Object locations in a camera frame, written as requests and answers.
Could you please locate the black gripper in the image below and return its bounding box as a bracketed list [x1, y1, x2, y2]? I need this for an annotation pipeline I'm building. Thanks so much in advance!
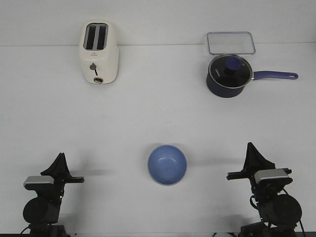
[40, 153, 84, 198]
[226, 142, 292, 183]

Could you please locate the blue bowl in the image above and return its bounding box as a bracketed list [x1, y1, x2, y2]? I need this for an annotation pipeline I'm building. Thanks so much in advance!
[147, 145, 188, 186]

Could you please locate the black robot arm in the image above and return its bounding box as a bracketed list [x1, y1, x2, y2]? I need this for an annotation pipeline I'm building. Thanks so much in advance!
[227, 142, 302, 237]
[23, 153, 84, 237]

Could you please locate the dark blue saucepan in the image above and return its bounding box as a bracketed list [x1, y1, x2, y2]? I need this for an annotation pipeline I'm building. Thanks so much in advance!
[206, 71, 298, 98]

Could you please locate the glass pot lid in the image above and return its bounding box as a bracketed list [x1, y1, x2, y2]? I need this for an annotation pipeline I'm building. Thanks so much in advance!
[208, 54, 253, 89]

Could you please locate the cream two-slot toaster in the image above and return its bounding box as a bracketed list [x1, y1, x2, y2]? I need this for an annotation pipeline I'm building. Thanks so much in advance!
[79, 20, 119, 84]

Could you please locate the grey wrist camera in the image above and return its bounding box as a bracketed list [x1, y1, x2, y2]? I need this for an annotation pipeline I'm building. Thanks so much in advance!
[23, 175, 54, 191]
[254, 169, 289, 184]

